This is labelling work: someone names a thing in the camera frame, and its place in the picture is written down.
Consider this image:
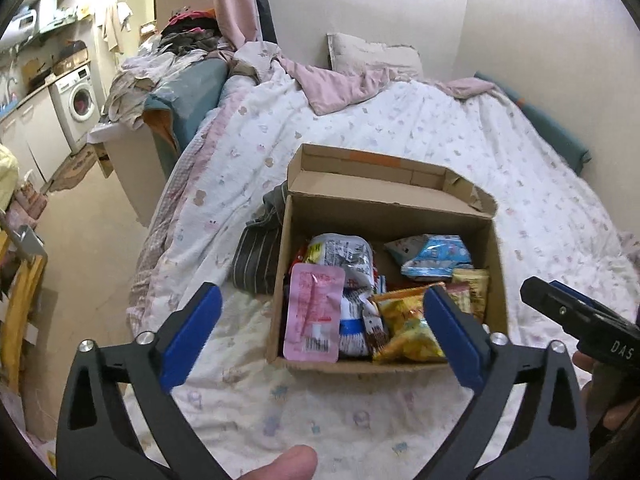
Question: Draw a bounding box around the pale yellow cloth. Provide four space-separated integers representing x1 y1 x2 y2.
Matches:
0 142 21 211

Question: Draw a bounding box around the hanging beige towel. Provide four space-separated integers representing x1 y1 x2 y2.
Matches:
102 2 133 53

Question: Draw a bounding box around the pink blanket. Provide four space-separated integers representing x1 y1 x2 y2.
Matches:
235 42 501 116

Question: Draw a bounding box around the dark striped cloth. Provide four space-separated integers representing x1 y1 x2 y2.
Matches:
231 182 293 295

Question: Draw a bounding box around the pile of snack packets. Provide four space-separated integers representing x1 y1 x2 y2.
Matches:
282 232 491 365

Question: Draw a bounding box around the heap of dark clothes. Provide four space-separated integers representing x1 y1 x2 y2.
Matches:
160 7 226 53

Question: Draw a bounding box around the brown floor rug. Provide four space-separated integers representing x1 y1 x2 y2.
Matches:
47 147 98 193

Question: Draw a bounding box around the white kitchen cabinet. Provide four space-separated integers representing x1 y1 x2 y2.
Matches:
0 90 71 183

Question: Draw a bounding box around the crumpled printed sheet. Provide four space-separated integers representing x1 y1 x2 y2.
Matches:
102 50 221 131

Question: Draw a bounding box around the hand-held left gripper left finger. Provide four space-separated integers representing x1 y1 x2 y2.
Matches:
56 282 236 480

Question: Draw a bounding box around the person's left hand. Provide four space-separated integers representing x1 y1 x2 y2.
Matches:
240 445 318 480

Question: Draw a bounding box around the pale pillow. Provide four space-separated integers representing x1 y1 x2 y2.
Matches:
327 32 423 81

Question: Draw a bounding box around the teal bed mat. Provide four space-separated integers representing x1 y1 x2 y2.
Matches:
475 71 591 176

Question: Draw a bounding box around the pink curtain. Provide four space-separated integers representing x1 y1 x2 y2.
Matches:
212 0 261 53

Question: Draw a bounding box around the white storage bin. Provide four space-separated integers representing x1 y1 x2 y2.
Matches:
90 122 168 226

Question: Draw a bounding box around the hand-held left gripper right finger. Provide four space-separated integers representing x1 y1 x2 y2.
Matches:
422 285 593 480

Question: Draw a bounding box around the white water heater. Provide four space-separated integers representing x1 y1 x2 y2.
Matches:
0 7 41 43

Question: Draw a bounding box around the white red-edged snack bag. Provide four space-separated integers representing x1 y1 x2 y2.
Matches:
292 234 377 291

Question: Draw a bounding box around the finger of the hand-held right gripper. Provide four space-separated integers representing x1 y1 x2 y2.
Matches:
550 280 640 325
520 276 596 343

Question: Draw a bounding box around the yellow wooden chair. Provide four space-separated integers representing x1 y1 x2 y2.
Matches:
0 210 48 396

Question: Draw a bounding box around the person's right hand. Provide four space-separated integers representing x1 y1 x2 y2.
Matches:
572 350 640 441

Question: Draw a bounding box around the dark curtain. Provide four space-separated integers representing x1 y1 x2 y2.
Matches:
250 0 276 43

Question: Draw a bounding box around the brown cardboard box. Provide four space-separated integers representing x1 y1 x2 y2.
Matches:
265 143 510 375

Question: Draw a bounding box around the white washing machine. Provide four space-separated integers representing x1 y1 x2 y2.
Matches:
49 64 101 153

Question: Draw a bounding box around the white light-blue snack pouch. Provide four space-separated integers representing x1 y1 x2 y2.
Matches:
384 234 475 281

